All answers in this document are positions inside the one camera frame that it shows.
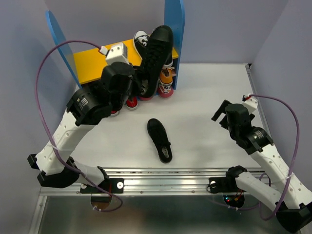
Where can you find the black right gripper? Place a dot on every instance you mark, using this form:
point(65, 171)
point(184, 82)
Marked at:
point(222, 108)

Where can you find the orange sneaker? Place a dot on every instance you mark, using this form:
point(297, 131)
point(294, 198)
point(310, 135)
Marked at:
point(166, 76)

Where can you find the black sneaker white laces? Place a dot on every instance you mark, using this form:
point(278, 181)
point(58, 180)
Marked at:
point(140, 42)
point(168, 63)

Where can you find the all black sneaker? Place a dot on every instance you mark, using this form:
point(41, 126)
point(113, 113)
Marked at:
point(159, 137)
point(159, 48)

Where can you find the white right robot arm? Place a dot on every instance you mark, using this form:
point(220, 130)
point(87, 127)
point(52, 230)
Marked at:
point(290, 200)

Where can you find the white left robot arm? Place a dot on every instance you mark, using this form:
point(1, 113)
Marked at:
point(86, 108)

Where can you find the blue yellow shoe shelf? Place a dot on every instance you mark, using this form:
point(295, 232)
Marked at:
point(86, 66)

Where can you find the right red sneaker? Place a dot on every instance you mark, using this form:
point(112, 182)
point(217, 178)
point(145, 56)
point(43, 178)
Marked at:
point(132, 103)

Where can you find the red sneaker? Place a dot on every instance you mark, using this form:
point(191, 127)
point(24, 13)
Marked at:
point(114, 113)
point(132, 103)

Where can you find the left red sneaker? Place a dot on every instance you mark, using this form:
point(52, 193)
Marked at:
point(114, 113)

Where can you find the left pink patterned slipper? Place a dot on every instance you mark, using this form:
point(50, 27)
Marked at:
point(145, 98)

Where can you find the pink patterned slipper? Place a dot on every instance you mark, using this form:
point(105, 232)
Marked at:
point(165, 91)
point(145, 98)

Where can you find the right pink patterned slipper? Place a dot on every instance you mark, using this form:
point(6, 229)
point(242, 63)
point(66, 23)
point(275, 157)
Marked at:
point(165, 91)

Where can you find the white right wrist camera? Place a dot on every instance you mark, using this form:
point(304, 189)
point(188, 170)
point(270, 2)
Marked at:
point(250, 103)

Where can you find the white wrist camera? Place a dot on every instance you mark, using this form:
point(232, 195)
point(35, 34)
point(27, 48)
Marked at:
point(250, 103)
point(117, 53)

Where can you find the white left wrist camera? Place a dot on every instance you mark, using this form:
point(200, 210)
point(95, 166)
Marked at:
point(117, 53)

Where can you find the aluminium rail base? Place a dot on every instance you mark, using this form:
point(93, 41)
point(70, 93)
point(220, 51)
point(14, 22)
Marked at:
point(165, 181)

